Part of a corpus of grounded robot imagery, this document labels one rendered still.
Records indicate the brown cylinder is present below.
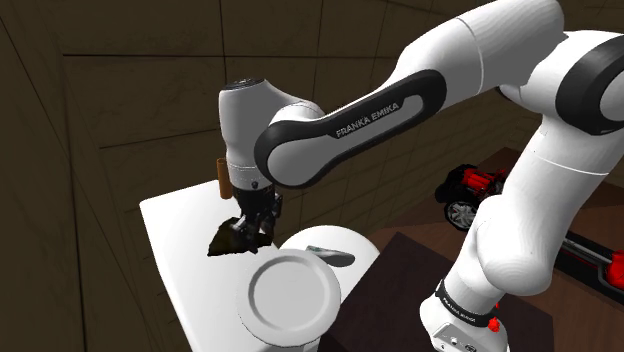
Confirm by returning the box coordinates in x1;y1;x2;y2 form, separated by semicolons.
216;156;235;201

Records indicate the dark robot stand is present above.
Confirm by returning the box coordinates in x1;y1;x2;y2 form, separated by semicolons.
317;231;555;352

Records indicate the dark lumpy object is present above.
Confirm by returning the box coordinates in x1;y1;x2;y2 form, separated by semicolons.
206;217;274;258

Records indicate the black and red long appliance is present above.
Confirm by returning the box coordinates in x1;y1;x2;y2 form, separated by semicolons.
554;231;624;306

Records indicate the grey remote control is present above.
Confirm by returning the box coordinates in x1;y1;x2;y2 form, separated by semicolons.
305;244;357;268

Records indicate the red and black toy vehicle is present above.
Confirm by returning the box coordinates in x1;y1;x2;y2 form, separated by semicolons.
434;163;509;232

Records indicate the white round plate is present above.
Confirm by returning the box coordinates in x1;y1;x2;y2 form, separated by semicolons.
236;248;343;348

